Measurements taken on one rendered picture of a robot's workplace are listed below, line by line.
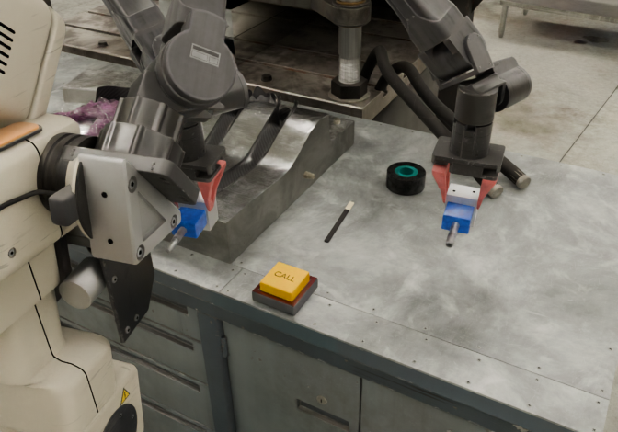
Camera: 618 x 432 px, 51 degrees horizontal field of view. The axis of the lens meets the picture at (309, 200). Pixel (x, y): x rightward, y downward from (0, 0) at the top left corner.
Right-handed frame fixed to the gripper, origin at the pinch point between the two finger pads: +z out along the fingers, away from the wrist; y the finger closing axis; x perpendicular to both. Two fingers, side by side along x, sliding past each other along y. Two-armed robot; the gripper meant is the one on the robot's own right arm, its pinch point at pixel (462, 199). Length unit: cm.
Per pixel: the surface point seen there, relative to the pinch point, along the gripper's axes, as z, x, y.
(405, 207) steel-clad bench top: 14.7, -16.0, 12.1
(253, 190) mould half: 6.0, 0.3, 37.0
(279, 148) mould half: 4.7, -13.6, 37.6
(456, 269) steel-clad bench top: 14.4, 0.0, -0.8
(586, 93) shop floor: 97, -277, -35
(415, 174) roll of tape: 11.3, -23.4, 12.0
